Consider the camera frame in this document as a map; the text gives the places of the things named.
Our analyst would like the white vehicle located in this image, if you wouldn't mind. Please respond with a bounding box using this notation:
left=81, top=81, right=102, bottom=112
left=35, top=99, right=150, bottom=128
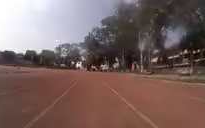
left=99, top=63, right=110, bottom=72

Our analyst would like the red track ground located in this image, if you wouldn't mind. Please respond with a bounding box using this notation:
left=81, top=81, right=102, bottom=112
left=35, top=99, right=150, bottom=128
left=0, top=63, right=205, bottom=128

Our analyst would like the row of trees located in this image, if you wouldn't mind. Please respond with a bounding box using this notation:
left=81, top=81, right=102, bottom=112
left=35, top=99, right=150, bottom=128
left=54, top=0, right=205, bottom=73

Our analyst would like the grass strip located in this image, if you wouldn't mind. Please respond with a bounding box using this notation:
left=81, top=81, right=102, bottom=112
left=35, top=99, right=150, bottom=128
left=129, top=71, right=205, bottom=88

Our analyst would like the row of low buildings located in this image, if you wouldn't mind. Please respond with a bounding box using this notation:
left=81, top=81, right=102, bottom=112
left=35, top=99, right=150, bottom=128
left=0, top=48, right=56, bottom=66

